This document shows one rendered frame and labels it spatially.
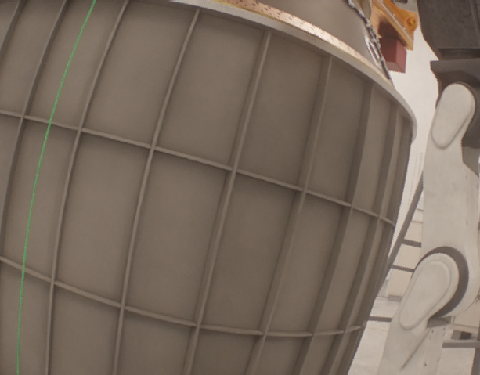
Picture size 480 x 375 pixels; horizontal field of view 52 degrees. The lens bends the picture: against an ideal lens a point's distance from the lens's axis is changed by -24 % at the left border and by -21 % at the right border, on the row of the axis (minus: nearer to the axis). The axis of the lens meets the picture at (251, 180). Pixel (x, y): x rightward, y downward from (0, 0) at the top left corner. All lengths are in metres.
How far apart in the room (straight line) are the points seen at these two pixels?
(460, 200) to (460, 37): 0.34
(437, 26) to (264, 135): 0.59
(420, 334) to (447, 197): 0.27
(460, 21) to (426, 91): 8.69
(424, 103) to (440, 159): 8.68
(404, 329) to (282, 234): 0.58
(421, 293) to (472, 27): 0.55
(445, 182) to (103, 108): 0.79
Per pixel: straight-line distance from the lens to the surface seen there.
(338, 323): 1.81
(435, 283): 1.01
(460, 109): 1.07
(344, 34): 1.74
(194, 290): 1.40
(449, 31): 1.14
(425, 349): 1.07
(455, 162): 1.06
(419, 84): 9.89
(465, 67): 1.13
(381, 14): 2.62
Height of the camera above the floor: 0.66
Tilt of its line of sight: 4 degrees up
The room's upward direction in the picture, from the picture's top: 14 degrees clockwise
